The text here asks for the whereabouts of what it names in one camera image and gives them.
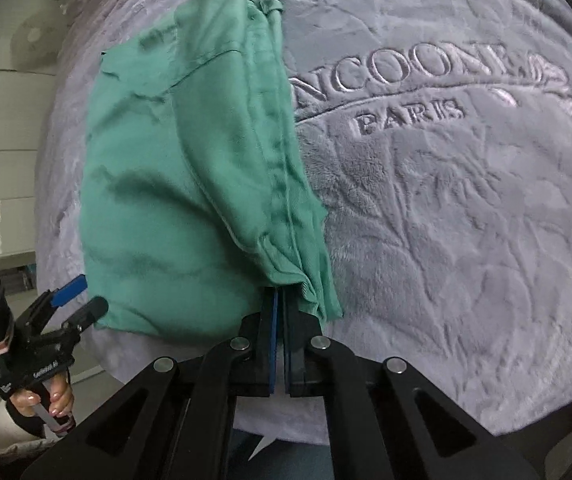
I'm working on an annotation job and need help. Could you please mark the green button-up shirt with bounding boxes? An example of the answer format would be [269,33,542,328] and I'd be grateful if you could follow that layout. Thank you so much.
[79,0,342,342]

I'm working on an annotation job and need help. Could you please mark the white sleeve left forearm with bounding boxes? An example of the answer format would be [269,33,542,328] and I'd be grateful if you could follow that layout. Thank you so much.
[0,401,48,457]

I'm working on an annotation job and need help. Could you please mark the round white fan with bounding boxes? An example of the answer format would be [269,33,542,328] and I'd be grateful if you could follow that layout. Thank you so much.
[9,11,67,70]

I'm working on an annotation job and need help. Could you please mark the person's left hand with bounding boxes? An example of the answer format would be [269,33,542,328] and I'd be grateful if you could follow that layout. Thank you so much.
[9,374,74,417]

